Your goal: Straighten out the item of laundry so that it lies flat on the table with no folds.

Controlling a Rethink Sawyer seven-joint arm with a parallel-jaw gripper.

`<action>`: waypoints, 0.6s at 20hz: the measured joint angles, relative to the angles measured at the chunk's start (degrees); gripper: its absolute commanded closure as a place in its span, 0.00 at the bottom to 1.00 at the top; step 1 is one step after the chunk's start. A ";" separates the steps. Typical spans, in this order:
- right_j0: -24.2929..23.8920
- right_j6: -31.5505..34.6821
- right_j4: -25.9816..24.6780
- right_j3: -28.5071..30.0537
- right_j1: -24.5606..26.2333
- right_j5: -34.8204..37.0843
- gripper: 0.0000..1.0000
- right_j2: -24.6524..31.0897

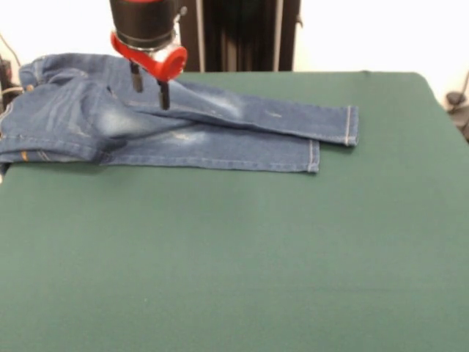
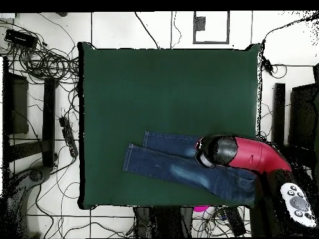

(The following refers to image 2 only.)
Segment blue denim jeans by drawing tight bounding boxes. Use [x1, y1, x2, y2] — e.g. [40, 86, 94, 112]
[122, 131, 257, 205]

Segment dark flat panel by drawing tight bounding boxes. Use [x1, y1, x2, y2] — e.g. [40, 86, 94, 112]
[9, 74, 30, 135]
[288, 83, 319, 150]

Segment dark green table cloth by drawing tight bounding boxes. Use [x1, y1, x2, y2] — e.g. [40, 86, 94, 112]
[77, 41, 262, 210]

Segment white plastic object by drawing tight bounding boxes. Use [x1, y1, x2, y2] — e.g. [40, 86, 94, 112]
[191, 206, 216, 237]

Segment dark grey square plate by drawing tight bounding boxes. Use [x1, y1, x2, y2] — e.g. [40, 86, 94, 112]
[194, 16, 207, 31]

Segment wide black power strip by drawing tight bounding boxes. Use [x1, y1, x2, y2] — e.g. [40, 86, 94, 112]
[223, 206, 247, 238]

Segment grey tripod base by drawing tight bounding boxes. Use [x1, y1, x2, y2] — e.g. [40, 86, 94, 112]
[4, 164, 54, 238]

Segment black electronics box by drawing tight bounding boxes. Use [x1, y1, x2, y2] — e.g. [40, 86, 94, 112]
[4, 28, 39, 49]

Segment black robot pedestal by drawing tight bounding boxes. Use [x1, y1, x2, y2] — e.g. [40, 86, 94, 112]
[134, 206, 193, 238]

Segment tangled black cables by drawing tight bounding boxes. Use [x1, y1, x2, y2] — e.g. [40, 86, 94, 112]
[255, 101, 275, 140]
[4, 42, 80, 87]

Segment long black cable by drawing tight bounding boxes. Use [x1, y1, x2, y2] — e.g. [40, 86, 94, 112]
[134, 11, 161, 50]

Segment grey square floor frame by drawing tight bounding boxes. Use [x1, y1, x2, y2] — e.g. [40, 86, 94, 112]
[193, 11, 231, 45]

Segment black stand frame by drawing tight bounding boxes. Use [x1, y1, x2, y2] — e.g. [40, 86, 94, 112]
[2, 56, 57, 175]
[270, 82, 319, 150]

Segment black cable with plug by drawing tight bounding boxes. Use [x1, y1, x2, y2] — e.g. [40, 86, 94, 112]
[260, 13, 319, 77]

